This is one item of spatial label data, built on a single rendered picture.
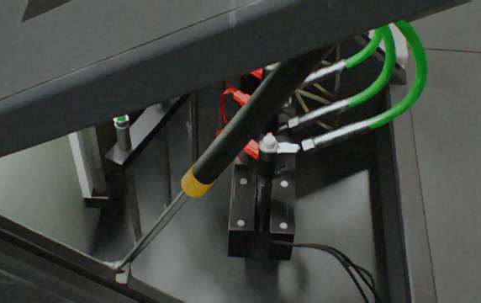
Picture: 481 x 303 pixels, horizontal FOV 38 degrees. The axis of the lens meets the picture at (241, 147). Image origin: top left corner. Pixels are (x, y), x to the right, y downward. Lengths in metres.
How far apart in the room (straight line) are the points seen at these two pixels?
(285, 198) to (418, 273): 0.23
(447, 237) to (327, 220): 1.10
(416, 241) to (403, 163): 0.15
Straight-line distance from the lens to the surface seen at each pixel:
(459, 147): 2.55
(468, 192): 2.44
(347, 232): 1.24
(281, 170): 0.99
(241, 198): 1.07
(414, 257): 1.09
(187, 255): 1.19
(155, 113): 1.02
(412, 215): 1.14
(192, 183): 0.48
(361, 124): 0.92
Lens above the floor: 1.86
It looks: 51 degrees down
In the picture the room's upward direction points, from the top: 3 degrees clockwise
